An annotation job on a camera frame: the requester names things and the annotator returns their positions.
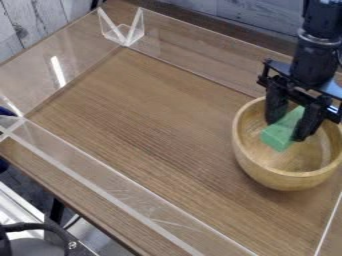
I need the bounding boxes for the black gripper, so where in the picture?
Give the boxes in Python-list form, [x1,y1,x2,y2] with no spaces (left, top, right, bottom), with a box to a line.
[258,39,342,142]

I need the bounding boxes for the green rectangular block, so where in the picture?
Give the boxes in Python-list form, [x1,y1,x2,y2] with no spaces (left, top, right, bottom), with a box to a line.
[261,106,305,152]

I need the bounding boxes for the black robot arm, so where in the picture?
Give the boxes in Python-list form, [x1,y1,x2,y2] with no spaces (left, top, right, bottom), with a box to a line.
[257,0,342,142]

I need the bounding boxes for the brown wooden bowl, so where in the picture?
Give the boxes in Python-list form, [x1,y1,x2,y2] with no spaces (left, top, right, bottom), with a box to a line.
[231,97,342,191]

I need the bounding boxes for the black table leg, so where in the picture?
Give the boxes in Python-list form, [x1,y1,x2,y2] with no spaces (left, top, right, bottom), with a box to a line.
[49,199,65,224]

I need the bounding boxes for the blue object at left edge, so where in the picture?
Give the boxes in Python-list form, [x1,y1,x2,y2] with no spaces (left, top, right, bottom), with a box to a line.
[0,106,17,117]

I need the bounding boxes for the clear acrylic barrier wall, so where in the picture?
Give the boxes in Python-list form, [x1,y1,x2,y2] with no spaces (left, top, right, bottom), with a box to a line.
[0,0,342,256]

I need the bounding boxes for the black metal base plate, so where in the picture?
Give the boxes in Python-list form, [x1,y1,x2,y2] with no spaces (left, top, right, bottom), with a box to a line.
[0,226,102,256]

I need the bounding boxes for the black cable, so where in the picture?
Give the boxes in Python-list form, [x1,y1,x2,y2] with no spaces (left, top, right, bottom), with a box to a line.
[0,222,75,256]

